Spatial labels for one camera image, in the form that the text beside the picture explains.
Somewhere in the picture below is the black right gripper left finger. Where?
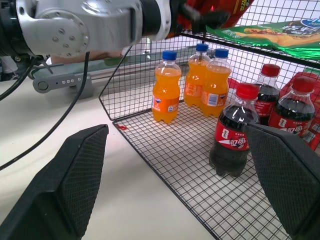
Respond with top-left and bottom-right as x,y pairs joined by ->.
0,123 -> 110,240

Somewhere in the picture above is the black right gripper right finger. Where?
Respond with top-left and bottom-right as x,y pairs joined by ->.
243,122 -> 320,240

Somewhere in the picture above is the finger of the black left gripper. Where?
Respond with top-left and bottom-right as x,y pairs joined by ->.
184,6 -> 231,33

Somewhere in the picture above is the red chip bag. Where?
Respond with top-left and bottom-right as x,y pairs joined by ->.
174,0 -> 256,39

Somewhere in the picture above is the person behind conveyor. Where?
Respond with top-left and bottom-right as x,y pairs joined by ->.
51,49 -> 126,65

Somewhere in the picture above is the grey green-belt conveyor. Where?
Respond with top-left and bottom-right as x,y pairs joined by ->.
29,44 -> 151,100

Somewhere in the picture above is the green chip bag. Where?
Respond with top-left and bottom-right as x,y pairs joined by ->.
205,18 -> 320,61

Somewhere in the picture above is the orange soda bottle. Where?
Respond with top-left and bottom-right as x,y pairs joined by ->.
201,48 -> 233,118
151,49 -> 183,125
183,42 -> 213,109

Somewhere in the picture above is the red-label cola bottle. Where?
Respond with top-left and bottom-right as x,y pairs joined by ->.
209,82 -> 261,178
267,75 -> 317,141
251,63 -> 281,126

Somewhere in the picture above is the long black robot cable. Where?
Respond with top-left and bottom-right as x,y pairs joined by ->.
0,50 -> 91,171

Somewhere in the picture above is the black wire rack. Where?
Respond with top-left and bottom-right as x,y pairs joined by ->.
98,27 -> 320,240

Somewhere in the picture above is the short black robot cable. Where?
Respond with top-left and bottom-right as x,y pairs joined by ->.
0,56 -> 38,101

